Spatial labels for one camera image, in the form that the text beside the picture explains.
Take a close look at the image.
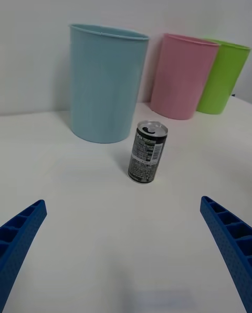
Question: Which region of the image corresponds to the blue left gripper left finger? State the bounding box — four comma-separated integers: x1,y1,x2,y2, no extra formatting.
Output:
0,199,48,313

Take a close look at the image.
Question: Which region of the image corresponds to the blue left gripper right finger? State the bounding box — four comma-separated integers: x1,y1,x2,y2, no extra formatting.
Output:
199,195,252,313

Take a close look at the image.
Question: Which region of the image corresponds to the black drink can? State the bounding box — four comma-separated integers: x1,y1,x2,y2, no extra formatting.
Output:
128,120,169,184

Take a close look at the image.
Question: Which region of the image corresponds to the green plastic bin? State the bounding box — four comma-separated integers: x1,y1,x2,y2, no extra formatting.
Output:
195,38,251,115

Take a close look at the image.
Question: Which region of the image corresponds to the pink plastic bin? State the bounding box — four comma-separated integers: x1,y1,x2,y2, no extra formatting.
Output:
150,33,220,121

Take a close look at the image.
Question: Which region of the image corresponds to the pale blue plastic bin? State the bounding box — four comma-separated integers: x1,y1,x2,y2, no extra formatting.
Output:
68,23,150,144

